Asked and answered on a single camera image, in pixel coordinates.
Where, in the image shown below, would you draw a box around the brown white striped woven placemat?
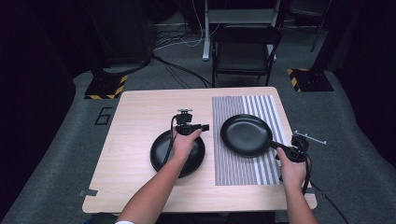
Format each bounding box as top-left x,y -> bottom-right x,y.
212,94 -> 290,187

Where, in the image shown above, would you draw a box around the white floor cable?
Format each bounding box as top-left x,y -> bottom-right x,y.
154,0 -> 216,51

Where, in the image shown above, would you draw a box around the black folding chair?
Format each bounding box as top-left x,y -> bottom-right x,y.
210,24 -> 283,89

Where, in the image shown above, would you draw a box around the right hand-held gripper cable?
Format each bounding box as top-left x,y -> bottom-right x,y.
301,154 -> 350,224

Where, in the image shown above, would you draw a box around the black yellow striped stand base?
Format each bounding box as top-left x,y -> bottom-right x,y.
84,74 -> 129,101
286,67 -> 335,93

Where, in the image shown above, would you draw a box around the black round plate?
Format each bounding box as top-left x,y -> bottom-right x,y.
149,129 -> 206,178

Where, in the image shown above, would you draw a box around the person's right hand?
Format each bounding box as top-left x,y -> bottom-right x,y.
276,147 -> 308,189

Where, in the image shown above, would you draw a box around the person's left hand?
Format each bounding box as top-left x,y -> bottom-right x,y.
170,128 -> 204,163

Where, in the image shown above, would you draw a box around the white metal stand frame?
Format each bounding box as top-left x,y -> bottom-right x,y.
202,0 -> 282,62

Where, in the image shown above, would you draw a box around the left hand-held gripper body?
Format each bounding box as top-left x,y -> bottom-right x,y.
172,108 -> 204,136

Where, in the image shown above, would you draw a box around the grey tape strip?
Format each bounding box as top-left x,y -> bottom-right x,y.
78,188 -> 99,198

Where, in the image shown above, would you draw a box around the black floor cable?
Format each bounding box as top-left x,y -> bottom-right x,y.
151,53 -> 213,90

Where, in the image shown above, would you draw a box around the left hand-held gripper cable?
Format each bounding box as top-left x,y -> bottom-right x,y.
162,115 -> 178,166

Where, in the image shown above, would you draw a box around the black frying pan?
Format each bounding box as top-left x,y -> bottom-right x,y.
219,113 -> 291,159

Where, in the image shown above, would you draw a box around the hand-held gripper cable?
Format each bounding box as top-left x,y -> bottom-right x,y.
301,154 -> 350,224
162,115 -> 178,166

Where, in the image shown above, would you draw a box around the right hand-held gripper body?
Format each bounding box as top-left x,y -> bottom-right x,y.
287,130 -> 328,163

